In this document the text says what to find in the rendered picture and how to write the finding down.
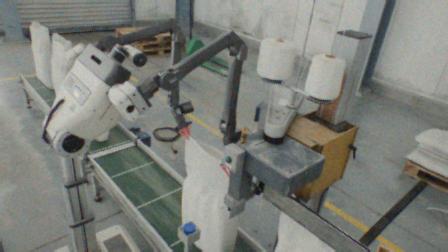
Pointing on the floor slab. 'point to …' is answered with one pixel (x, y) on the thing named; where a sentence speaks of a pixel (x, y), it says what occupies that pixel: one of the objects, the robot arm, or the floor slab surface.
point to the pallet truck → (201, 47)
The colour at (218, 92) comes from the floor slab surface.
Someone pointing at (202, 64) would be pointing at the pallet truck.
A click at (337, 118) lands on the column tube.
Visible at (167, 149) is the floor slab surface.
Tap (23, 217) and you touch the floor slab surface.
